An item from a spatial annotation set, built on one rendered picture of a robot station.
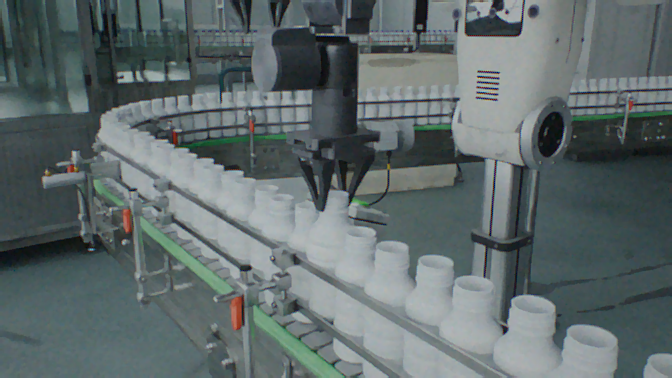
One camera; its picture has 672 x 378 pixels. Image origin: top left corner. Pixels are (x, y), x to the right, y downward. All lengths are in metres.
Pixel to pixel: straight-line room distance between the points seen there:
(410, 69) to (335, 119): 4.26
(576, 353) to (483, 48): 0.85
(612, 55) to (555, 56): 5.57
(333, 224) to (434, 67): 4.36
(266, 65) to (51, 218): 3.29
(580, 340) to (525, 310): 0.06
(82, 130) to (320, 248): 3.16
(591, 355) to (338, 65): 0.39
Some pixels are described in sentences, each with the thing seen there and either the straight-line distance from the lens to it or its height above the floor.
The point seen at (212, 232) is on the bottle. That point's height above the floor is 1.05.
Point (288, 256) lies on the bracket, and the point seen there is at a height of 1.11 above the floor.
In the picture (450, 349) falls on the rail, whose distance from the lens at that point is 0.56.
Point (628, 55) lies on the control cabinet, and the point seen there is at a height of 1.12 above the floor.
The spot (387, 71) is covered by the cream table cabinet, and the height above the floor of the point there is 1.06.
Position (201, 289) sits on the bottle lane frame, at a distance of 1.03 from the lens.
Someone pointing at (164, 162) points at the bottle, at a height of 1.13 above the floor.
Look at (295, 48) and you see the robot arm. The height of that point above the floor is 1.38.
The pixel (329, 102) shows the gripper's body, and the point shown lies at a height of 1.32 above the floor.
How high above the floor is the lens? 1.40
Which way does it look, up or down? 16 degrees down
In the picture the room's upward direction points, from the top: straight up
